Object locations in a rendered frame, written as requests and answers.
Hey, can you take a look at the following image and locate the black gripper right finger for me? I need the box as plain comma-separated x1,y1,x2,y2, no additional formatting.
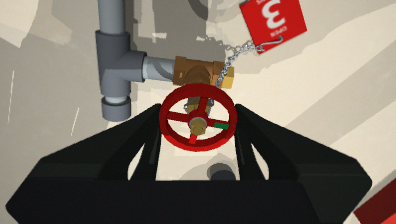
234,104,373,224

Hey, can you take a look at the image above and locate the red number tag with silver chain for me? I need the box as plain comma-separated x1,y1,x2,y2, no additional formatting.
214,0,307,88

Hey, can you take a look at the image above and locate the red flat block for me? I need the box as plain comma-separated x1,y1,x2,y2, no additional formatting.
353,178,396,224

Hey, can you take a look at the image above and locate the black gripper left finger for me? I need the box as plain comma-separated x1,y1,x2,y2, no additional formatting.
25,103,162,180

